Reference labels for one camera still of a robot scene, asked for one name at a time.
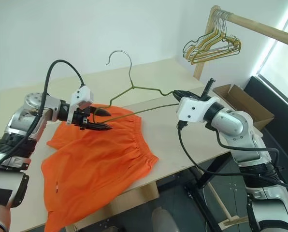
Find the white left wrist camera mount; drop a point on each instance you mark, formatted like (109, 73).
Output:
(82, 95)

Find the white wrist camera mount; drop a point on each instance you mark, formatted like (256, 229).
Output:
(194, 108)
(82, 95)

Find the light wooden floor strut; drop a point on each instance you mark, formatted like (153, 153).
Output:
(231, 221)

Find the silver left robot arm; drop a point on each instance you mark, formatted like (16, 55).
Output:
(16, 120)

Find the black metal table frame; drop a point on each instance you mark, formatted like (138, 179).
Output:
(211, 169)

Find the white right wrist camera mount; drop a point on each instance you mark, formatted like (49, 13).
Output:
(194, 108)

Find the orange shorts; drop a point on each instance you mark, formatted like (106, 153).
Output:
(98, 164)

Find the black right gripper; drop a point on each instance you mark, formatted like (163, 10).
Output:
(197, 96)

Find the brown cardboard box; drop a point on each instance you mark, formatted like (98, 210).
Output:
(250, 106)

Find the dark window frame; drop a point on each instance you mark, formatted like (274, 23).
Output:
(267, 96)

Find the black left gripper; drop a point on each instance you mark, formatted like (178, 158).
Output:
(82, 118)

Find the wooden clothes rack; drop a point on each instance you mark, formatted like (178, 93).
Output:
(255, 25)

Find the white roller blind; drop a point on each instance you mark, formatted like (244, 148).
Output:
(286, 48)

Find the black cylindrical rod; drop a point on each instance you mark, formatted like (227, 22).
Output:
(208, 87)

